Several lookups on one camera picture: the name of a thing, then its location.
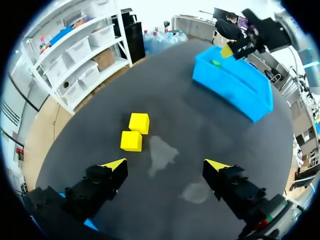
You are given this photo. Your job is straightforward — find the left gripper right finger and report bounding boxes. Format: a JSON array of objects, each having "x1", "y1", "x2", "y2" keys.
[{"x1": 202, "y1": 158, "x2": 270, "y2": 221}]

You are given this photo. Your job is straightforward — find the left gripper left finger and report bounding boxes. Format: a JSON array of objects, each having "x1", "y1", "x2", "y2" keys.
[{"x1": 62, "y1": 157, "x2": 129, "y2": 222}]

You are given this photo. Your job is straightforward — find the yellow cube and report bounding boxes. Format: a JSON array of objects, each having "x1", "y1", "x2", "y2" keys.
[
  {"x1": 120, "y1": 130, "x2": 143, "y2": 153},
  {"x1": 128, "y1": 112, "x2": 151, "y2": 136}
]

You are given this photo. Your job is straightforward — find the person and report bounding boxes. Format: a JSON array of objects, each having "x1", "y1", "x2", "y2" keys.
[{"x1": 214, "y1": 12, "x2": 246, "y2": 41}]

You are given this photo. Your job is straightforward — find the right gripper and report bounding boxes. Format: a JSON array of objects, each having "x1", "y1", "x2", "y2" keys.
[{"x1": 220, "y1": 8, "x2": 294, "y2": 61}]

